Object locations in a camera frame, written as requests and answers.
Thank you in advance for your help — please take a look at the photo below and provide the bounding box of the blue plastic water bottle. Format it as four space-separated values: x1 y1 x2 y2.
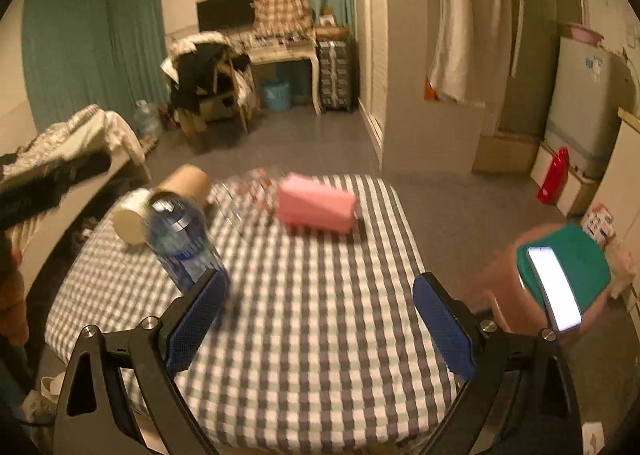
145 192 224 293

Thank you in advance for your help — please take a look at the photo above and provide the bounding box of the clear glass cup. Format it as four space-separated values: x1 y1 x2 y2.
215 167 282 234

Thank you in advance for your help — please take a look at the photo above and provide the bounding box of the bed with beige bedding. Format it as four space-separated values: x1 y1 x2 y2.
1 105 156 286

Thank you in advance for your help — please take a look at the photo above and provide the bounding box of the silver black suitcase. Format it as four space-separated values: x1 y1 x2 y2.
317 40 352 110

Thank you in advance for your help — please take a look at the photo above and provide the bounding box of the checkered tablecloth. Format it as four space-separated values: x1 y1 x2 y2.
44 173 459 453

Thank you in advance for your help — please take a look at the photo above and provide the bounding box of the white refrigerator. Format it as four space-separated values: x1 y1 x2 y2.
544 38 636 180

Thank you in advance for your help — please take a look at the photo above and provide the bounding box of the smartphone with lit screen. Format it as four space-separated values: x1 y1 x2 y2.
526 247 582 333

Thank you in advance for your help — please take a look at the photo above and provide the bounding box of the pink basin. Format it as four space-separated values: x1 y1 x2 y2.
567 22 604 46

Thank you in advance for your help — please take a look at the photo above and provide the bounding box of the white desk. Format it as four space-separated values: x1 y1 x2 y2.
244 36 324 117

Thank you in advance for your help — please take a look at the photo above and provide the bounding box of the black television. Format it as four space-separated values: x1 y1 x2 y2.
196 0 257 32

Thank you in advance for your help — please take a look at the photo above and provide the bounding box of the brown kraft paper cup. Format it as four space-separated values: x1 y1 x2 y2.
153 164 213 210

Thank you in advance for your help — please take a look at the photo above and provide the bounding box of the chair piled with clothes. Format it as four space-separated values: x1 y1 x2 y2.
160 31 257 138

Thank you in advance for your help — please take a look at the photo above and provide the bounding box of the red thermos bottle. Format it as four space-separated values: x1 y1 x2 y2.
537 147 570 204

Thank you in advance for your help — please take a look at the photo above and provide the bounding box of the blue laundry basket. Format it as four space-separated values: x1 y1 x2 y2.
262 81 292 111

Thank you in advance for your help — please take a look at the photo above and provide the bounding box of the brown plastic stool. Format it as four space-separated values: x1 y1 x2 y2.
462 224 610 347

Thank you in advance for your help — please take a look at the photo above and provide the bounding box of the pink faceted cup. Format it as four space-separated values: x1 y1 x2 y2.
277 173 358 234

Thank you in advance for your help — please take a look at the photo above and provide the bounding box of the large clear water jug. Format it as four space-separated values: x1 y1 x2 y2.
134 100 163 138

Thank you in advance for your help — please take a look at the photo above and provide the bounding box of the white paper cup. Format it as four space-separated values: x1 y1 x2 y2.
112 188 151 246

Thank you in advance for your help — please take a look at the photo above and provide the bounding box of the hanging white towel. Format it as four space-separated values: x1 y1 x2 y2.
428 0 512 106

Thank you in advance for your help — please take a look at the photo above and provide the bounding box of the plaid blanket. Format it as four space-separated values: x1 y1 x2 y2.
253 0 314 39

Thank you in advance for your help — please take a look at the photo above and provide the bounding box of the white louvered wardrobe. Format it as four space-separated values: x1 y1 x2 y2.
354 0 484 176

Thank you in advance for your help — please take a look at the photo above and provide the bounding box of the green curtain left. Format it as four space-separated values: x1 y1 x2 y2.
22 0 168 131

